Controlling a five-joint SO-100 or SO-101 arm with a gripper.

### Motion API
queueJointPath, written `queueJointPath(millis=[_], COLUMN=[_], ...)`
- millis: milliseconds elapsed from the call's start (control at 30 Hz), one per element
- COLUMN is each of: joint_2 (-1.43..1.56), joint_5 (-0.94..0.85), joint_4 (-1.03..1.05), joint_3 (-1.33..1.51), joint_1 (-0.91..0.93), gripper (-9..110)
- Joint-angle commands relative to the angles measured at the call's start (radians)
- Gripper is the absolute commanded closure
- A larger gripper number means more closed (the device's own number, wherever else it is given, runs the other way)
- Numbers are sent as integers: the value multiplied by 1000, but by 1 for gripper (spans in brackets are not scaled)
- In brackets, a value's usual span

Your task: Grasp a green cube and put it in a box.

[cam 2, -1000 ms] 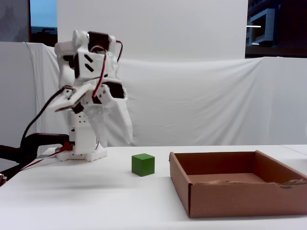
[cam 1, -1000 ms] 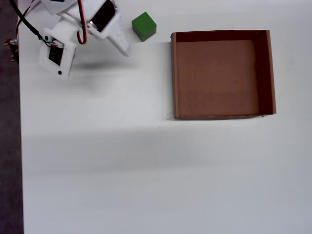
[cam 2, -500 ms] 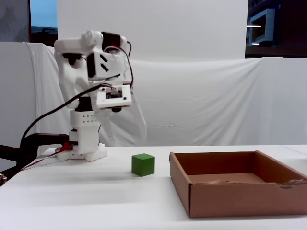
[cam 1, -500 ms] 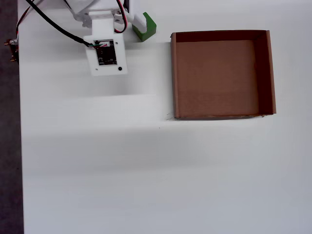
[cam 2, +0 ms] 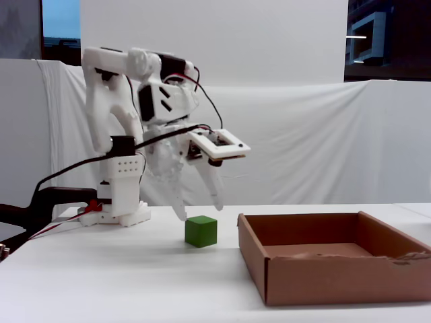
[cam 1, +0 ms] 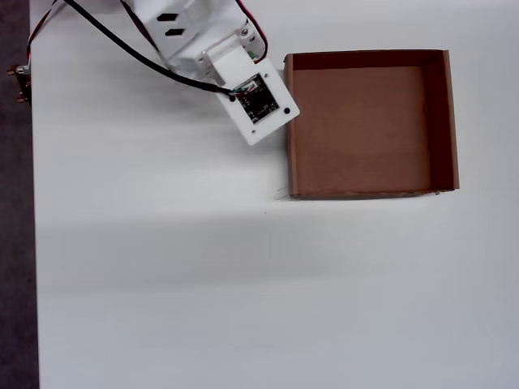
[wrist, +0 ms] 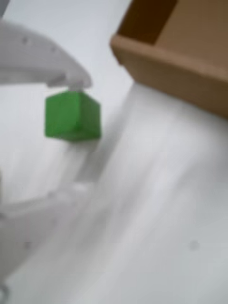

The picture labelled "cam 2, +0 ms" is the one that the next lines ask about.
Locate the white backdrop board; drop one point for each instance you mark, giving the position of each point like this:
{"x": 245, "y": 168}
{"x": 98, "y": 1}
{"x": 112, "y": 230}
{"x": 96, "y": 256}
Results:
{"x": 235, "y": 37}

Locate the green cube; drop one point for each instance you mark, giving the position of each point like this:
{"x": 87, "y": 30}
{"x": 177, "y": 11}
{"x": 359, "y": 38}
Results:
{"x": 201, "y": 232}

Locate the small brown connector board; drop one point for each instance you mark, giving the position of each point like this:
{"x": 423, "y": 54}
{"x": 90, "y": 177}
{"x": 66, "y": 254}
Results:
{"x": 3, "y": 251}

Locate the white robot arm with base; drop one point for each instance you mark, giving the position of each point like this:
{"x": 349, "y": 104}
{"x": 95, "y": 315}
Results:
{"x": 101, "y": 101}

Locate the window with blue sky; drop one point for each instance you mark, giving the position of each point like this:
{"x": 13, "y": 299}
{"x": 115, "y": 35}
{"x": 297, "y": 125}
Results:
{"x": 60, "y": 20}

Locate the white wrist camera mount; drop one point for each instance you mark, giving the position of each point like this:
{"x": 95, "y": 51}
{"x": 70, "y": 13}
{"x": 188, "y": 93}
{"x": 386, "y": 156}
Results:
{"x": 229, "y": 148}

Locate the brown cardboard box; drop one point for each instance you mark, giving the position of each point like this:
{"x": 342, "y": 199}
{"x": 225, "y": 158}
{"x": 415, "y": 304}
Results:
{"x": 336, "y": 279}

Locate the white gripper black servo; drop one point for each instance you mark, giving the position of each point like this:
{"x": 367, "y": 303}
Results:
{"x": 166, "y": 158}

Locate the small red clamp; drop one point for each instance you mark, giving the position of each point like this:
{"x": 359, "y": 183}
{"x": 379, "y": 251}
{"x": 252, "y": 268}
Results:
{"x": 91, "y": 206}

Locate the white draped cloth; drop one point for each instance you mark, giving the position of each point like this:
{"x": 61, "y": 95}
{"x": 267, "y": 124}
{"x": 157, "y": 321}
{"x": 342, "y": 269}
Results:
{"x": 303, "y": 141}

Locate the dark window with building view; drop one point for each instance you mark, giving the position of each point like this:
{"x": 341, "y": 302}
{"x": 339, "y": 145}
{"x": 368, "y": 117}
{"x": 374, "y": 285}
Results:
{"x": 404, "y": 40}

